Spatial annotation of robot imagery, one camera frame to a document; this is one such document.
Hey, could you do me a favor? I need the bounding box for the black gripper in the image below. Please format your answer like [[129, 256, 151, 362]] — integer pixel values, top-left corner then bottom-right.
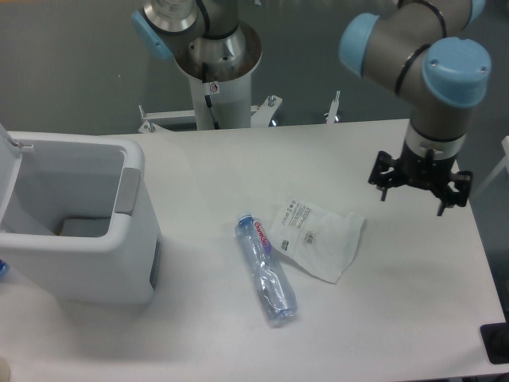
[[368, 142, 473, 216]]

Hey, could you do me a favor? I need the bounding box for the white plastic wrapper bag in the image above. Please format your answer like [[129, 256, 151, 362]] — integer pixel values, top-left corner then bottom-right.
[[269, 197, 365, 284]]

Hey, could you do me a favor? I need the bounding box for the clear plastic water bottle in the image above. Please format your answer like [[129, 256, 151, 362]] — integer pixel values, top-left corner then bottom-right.
[[235, 212, 298, 327]]

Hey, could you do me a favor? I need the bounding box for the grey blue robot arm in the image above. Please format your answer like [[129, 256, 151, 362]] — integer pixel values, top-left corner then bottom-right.
[[131, 1, 492, 209]]

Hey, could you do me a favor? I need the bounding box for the white trash can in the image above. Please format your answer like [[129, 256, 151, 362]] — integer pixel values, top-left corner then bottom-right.
[[1, 131, 161, 304]]

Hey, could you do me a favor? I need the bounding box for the white trash can lid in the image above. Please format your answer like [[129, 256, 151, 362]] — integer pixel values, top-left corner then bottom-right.
[[1, 125, 33, 225]]

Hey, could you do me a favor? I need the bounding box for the black device at table corner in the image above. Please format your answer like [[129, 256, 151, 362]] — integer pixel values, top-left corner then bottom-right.
[[480, 322, 508, 364]]

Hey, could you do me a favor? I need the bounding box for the blue object at left edge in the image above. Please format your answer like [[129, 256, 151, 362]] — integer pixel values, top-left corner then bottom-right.
[[0, 260, 9, 279]]

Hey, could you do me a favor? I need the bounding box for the white frame at right edge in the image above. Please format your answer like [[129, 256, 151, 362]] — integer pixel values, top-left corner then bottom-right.
[[470, 136, 509, 201]]

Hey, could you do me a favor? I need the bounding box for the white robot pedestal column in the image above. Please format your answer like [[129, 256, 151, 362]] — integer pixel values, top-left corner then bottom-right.
[[188, 74, 251, 131]]

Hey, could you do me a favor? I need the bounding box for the black cable on pedestal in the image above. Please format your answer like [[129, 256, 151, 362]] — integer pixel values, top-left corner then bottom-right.
[[200, 61, 220, 130]]

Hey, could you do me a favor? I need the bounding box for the white pedestal base frame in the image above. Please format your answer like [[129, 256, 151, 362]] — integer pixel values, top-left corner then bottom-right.
[[138, 90, 341, 134]]

